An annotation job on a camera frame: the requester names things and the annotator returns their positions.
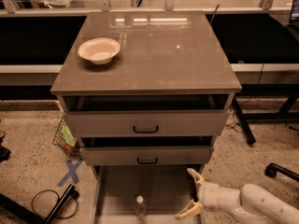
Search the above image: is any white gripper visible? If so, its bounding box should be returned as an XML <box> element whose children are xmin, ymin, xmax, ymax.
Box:
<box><xmin>175</xmin><ymin>168</ymin><xmax>241</xmax><ymax>220</ymax></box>

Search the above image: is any clear plastic water bottle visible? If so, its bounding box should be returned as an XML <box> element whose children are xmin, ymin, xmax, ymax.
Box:
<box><xmin>135</xmin><ymin>195</ymin><xmax>147</xmax><ymax>218</ymax></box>

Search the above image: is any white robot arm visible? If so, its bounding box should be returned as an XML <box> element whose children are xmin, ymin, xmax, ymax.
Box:
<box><xmin>175</xmin><ymin>168</ymin><xmax>299</xmax><ymax>224</ymax></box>

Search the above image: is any middle grey drawer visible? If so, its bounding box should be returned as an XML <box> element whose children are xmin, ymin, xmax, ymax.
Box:
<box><xmin>80</xmin><ymin>136</ymin><xmax>214</xmax><ymax>166</ymax></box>

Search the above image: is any grey drawer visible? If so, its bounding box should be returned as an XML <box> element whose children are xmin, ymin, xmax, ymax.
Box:
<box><xmin>80</xmin><ymin>136</ymin><xmax>214</xmax><ymax>166</ymax></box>
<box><xmin>93</xmin><ymin>165</ymin><xmax>202</xmax><ymax>224</ymax></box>
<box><xmin>62</xmin><ymin>94</ymin><xmax>232</xmax><ymax>138</ymax></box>

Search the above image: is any bottom grey drawer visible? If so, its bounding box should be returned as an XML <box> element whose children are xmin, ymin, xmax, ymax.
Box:
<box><xmin>93</xmin><ymin>165</ymin><xmax>202</xmax><ymax>224</ymax></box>

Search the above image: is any grey drawer cabinet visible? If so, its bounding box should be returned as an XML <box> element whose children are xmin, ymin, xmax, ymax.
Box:
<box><xmin>51</xmin><ymin>11</ymin><xmax>241</xmax><ymax>224</ymax></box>

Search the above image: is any top grey drawer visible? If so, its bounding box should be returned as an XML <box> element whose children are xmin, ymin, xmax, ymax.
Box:
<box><xmin>62</xmin><ymin>94</ymin><xmax>232</xmax><ymax>138</ymax></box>

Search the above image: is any black chair base leg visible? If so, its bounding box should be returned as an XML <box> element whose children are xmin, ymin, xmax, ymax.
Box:
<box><xmin>264</xmin><ymin>163</ymin><xmax>299</xmax><ymax>182</ymax></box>

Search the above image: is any black table leg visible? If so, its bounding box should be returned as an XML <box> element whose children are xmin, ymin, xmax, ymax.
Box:
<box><xmin>233</xmin><ymin>98</ymin><xmax>256</xmax><ymax>146</ymax></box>

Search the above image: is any blue tape cross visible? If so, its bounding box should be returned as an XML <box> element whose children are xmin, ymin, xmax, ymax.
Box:
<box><xmin>57</xmin><ymin>159</ymin><xmax>83</xmax><ymax>187</ymax></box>

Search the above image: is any green packet in basket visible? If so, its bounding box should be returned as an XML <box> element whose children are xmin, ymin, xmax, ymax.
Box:
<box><xmin>61</xmin><ymin>124</ymin><xmax>77</xmax><ymax>147</ymax></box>

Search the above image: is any white paper bowl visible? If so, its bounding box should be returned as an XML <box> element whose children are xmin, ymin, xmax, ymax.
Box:
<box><xmin>78</xmin><ymin>38</ymin><xmax>121</xmax><ymax>65</ymax></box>

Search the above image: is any black stand leg left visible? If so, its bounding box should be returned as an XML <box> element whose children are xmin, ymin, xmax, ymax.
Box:
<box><xmin>0</xmin><ymin>184</ymin><xmax>78</xmax><ymax>224</ymax></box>

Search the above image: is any black middle drawer handle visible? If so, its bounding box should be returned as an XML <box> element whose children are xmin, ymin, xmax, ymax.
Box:
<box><xmin>136</xmin><ymin>158</ymin><xmax>158</xmax><ymax>165</ymax></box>

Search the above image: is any black drawer handle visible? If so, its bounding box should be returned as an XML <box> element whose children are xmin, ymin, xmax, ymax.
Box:
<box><xmin>136</xmin><ymin>158</ymin><xmax>158</xmax><ymax>165</ymax></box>
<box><xmin>133</xmin><ymin>125</ymin><xmax>159</xmax><ymax>133</ymax></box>

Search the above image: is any black top drawer handle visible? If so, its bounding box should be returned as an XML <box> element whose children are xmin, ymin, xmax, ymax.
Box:
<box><xmin>133</xmin><ymin>125</ymin><xmax>159</xmax><ymax>133</ymax></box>

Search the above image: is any black cable under table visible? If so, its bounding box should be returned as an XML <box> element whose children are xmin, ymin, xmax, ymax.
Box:
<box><xmin>224</xmin><ymin>63</ymin><xmax>265</xmax><ymax>133</ymax></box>

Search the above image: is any wire mesh basket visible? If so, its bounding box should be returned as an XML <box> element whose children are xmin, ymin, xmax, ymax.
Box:
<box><xmin>52</xmin><ymin>118</ymin><xmax>80</xmax><ymax>157</ymax></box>

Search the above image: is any black cable loop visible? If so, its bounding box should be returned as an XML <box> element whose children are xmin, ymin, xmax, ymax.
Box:
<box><xmin>31</xmin><ymin>189</ymin><xmax>79</xmax><ymax>220</ymax></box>

